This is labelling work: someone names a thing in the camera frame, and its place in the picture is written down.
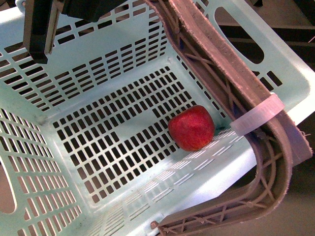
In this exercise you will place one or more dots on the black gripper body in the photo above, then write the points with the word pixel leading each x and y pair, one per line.
pixel 89 10

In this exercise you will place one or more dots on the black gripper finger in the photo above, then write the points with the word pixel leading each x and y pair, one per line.
pixel 40 25

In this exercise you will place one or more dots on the light blue plastic basket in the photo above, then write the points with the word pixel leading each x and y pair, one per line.
pixel 84 138

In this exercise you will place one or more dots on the red apple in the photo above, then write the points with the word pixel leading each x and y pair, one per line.
pixel 192 129

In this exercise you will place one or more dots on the brown basket handle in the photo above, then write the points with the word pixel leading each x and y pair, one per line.
pixel 277 144

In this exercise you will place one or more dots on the right metal stand foot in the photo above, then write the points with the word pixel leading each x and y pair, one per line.
pixel 257 3

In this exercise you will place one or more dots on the white zip tie band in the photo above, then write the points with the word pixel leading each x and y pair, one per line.
pixel 258 116

